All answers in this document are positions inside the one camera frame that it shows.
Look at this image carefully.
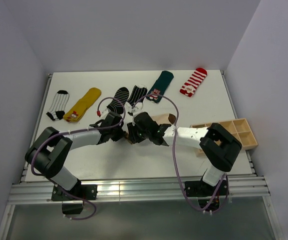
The cream and brown sock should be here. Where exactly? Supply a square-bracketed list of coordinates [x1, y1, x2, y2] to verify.
[124, 113, 176, 140]

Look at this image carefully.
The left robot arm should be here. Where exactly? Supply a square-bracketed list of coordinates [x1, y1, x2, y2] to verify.
[25, 112, 124, 200]

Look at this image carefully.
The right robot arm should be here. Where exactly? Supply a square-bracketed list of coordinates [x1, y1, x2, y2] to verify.
[127, 112, 242, 195]

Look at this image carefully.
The black horizontal-striped ankle sock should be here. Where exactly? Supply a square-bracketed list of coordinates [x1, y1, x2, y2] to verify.
[107, 87, 129, 115]

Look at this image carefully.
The black vertical-striped ankle sock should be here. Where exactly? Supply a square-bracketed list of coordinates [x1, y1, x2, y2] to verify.
[125, 85, 148, 110]

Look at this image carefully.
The mustard yellow sock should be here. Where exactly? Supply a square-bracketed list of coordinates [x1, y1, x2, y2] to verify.
[63, 87, 102, 123]

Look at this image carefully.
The dark green reindeer sock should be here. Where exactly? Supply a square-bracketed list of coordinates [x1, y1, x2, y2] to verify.
[146, 70, 174, 104]

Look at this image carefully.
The white black vertical-striped sock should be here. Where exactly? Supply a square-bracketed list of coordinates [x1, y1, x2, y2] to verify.
[46, 90, 70, 121]

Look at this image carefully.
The red white striped santa sock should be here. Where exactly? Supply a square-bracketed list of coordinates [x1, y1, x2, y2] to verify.
[179, 67, 207, 98]

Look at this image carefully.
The wooden compartment tray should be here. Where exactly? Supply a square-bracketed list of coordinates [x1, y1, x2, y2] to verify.
[190, 118, 258, 157]

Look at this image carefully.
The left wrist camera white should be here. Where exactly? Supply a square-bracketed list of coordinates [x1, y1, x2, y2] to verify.
[97, 108, 111, 119]

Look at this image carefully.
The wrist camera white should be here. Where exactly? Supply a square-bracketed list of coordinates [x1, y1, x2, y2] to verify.
[97, 108, 111, 119]
[127, 107, 142, 118]

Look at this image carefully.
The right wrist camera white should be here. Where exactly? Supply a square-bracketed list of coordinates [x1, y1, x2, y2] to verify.
[127, 107, 142, 118]

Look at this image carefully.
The aluminium table frame rail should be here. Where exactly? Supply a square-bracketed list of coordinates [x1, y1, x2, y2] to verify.
[7, 176, 270, 205]

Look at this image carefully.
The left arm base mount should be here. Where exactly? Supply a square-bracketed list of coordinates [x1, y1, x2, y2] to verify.
[51, 184, 98, 219]

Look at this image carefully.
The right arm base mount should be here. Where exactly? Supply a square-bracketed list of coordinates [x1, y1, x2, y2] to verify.
[184, 179, 229, 214]

